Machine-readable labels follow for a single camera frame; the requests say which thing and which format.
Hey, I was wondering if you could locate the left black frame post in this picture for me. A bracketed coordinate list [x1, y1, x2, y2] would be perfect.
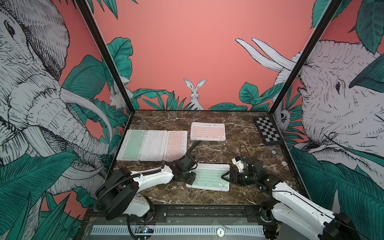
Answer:
[76, 0, 135, 116]

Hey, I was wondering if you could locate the right black frame post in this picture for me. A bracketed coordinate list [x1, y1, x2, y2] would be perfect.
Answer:
[269, 0, 342, 115]

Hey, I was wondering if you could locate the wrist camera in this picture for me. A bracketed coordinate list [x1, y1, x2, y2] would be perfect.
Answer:
[232, 157, 264, 173]
[178, 154, 198, 172]

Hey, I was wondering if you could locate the round silver lock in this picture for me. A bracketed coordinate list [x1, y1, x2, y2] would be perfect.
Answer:
[217, 228, 225, 238]

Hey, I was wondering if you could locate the small electronics board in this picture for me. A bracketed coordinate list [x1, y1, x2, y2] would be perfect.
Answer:
[137, 226, 154, 235]

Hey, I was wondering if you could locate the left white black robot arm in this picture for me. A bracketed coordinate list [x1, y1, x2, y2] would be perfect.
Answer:
[93, 160, 198, 223]

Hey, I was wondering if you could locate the white keyboard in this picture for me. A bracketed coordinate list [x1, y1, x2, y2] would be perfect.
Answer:
[140, 130, 168, 162]

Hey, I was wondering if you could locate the black frame post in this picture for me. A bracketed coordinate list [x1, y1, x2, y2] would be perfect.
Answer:
[76, 0, 135, 116]
[269, 0, 342, 115]

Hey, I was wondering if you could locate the black white checkerboard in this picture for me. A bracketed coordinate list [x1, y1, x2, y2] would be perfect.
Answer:
[254, 116, 284, 146]

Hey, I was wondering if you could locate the white slotted cable duct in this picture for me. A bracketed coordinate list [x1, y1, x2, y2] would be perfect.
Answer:
[91, 225, 264, 237]

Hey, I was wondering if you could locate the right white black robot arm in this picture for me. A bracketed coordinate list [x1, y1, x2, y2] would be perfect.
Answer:
[221, 167, 360, 240]

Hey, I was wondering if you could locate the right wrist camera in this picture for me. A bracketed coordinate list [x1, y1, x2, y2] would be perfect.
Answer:
[232, 157, 264, 173]

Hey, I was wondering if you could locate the black front mounting rail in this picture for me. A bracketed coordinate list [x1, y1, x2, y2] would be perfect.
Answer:
[84, 201, 286, 225]

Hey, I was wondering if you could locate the green keyboard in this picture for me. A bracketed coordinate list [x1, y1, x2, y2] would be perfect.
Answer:
[186, 164, 230, 192]
[117, 130, 147, 161]

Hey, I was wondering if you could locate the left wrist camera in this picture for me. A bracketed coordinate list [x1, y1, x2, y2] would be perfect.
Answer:
[178, 154, 198, 172]

